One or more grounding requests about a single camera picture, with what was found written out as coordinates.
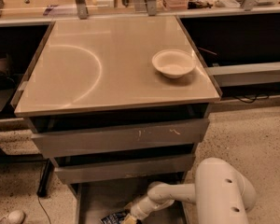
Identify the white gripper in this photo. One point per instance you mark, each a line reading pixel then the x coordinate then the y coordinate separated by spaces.
pixel 137 211

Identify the blue chip bag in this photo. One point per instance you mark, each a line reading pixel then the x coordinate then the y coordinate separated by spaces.
pixel 114 218

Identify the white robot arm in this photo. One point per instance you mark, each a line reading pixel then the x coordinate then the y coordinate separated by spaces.
pixel 221 193

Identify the grey open bottom drawer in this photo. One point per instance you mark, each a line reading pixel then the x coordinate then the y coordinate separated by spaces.
pixel 96 200

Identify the grey middle drawer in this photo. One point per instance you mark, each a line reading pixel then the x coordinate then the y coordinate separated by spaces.
pixel 125 169

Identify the grey top drawer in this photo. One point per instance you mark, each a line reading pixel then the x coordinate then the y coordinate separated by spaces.
pixel 120 138

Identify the grey drawer cabinet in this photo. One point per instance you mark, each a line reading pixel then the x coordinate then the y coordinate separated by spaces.
pixel 98 73

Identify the white shoe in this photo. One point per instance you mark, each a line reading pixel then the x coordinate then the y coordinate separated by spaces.
pixel 14 217

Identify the white bowl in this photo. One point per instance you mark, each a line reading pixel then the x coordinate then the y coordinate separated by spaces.
pixel 173 63

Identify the metal bracket left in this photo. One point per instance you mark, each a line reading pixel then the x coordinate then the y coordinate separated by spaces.
pixel 82 10

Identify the metal bracket middle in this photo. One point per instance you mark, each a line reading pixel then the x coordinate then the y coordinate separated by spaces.
pixel 151 7

